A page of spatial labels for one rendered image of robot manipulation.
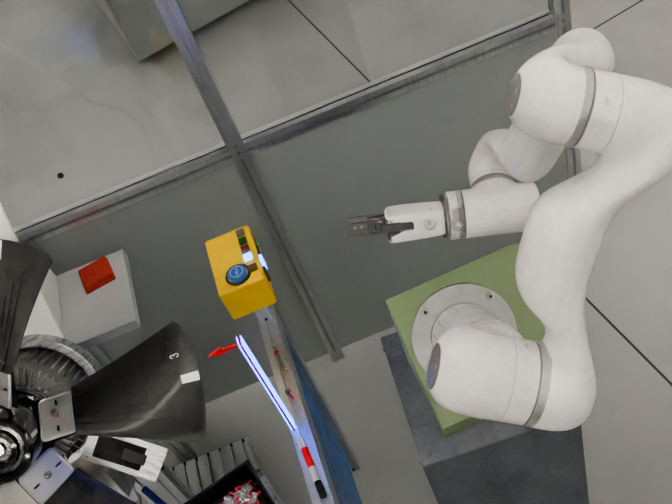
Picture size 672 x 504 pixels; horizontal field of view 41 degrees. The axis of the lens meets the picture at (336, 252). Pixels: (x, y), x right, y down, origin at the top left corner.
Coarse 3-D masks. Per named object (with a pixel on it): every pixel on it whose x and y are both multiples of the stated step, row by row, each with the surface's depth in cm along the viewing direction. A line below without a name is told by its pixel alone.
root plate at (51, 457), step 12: (48, 456) 163; (60, 456) 164; (36, 468) 161; (48, 468) 162; (60, 468) 164; (72, 468) 165; (24, 480) 159; (36, 480) 160; (48, 480) 161; (60, 480) 163; (36, 492) 159; (48, 492) 161
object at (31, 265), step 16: (16, 256) 153; (32, 256) 152; (48, 256) 151; (0, 272) 155; (16, 272) 153; (32, 272) 152; (0, 288) 155; (16, 288) 153; (32, 288) 152; (0, 304) 155; (16, 304) 153; (32, 304) 152; (0, 320) 155; (16, 320) 153; (0, 336) 156; (16, 336) 153; (0, 352) 156; (16, 352) 153; (0, 368) 156
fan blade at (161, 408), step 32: (128, 352) 165; (160, 352) 163; (192, 352) 163; (96, 384) 162; (128, 384) 161; (160, 384) 160; (192, 384) 160; (96, 416) 158; (128, 416) 158; (160, 416) 158; (192, 416) 158
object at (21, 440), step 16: (32, 400) 164; (0, 416) 154; (16, 416) 155; (32, 416) 159; (0, 432) 153; (16, 432) 153; (16, 448) 154; (32, 448) 154; (0, 464) 154; (16, 464) 155; (0, 480) 154
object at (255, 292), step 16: (224, 240) 192; (208, 256) 190; (224, 256) 189; (240, 256) 188; (256, 256) 187; (224, 272) 186; (256, 272) 184; (224, 288) 183; (240, 288) 183; (256, 288) 184; (272, 288) 190; (224, 304) 185; (240, 304) 186; (256, 304) 188
